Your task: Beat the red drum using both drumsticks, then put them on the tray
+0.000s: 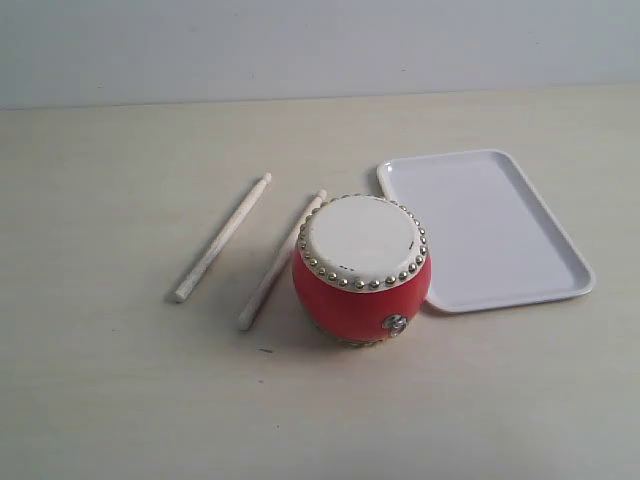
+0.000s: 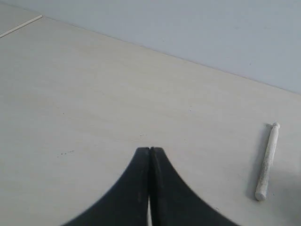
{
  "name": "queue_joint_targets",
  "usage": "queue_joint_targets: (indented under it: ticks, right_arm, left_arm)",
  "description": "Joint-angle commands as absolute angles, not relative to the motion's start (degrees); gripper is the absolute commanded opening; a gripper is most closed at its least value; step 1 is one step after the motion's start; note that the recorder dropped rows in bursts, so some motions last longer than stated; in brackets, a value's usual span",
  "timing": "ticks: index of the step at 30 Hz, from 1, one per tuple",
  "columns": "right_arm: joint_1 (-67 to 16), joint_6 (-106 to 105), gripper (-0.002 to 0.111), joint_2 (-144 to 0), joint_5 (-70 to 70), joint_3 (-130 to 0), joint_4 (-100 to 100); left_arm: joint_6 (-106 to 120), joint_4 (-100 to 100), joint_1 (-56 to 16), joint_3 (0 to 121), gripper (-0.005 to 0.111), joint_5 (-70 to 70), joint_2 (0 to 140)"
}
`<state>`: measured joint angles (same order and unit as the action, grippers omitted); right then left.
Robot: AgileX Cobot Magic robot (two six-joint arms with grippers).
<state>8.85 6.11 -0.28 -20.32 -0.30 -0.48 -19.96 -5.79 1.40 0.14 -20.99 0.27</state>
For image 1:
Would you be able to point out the white plastic tray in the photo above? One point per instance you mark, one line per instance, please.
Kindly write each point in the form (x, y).
(493, 241)

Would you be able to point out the small red drum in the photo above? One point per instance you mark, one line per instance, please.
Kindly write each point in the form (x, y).
(362, 268)

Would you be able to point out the white wooden drumstick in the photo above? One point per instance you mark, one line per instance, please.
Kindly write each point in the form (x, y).
(257, 298)
(190, 280)

